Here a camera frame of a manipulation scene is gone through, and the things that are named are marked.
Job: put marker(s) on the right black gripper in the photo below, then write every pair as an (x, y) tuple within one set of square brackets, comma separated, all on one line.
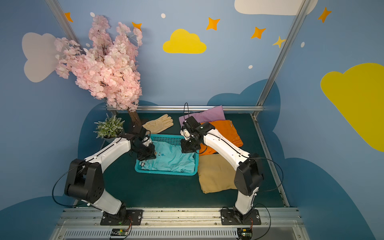
[(188, 146)]

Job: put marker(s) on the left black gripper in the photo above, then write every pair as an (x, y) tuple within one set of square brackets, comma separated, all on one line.
[(147, 153)]

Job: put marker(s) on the teal plastic basket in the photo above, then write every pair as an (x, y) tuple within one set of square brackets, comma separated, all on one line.
[(173, 140)]

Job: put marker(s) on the teal pants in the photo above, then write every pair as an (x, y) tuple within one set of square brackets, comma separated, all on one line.
[(169, 158)]

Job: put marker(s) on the orange pants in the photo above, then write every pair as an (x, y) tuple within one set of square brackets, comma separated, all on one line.
[(228, 130)]

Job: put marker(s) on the beige pants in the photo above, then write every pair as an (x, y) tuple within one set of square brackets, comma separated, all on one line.
[(215, 174)]

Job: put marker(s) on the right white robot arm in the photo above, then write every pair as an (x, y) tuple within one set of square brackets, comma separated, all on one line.
[(249, 169)]

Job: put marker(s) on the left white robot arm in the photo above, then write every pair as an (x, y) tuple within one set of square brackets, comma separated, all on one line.
[(85, 179)]

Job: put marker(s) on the purple folded pants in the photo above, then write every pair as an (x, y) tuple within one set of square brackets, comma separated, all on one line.
[(213, 114)]

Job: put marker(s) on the beige work glove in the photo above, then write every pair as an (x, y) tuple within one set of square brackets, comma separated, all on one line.
[(158, 125)]

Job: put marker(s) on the small potted green plant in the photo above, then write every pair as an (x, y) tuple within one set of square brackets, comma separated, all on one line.
[(109, 129)]

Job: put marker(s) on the pink blossom artificial tree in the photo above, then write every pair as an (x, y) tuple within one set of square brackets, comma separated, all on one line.
[(109, 69)]

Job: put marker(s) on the left green circuit board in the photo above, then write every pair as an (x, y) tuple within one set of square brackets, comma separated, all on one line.
[(119, 233)]

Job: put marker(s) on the green circuit board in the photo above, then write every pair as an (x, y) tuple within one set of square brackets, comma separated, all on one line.
[(119, 233), (244, 234)]

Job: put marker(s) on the right green circuit board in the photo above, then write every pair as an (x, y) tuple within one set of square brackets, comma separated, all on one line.
[(244, 234)]

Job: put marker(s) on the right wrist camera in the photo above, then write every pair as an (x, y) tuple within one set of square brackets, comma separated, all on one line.
[(190, 123)]

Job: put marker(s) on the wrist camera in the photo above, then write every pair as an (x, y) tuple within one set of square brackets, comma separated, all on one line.
[(190, 123), (139, 131)]

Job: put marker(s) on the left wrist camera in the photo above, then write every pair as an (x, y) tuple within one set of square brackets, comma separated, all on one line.
[(139, 131)]

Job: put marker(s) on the aluminium back rail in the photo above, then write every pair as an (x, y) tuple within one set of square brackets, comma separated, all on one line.
[(200, 108)]

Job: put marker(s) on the aluminium rail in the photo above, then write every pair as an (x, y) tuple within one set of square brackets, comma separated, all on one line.
[(200, 108), (181, 224)]

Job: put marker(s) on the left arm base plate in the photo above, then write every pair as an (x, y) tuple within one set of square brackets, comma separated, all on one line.
[(125, 217)]

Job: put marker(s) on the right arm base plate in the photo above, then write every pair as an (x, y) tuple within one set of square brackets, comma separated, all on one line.
[(231, 217)]

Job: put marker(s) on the aluminium front rail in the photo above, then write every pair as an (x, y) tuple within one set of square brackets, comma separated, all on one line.
[(181, 224)]

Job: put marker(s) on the aluminium frame post left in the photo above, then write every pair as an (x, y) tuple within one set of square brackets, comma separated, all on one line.
[(60, 16)]

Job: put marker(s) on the aluminium frame post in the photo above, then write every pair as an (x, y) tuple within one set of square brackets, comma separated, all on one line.
[(60, 16), (303, 11)]

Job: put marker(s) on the aluminium frame post right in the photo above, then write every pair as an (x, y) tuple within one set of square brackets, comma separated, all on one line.
[(303, 11)]

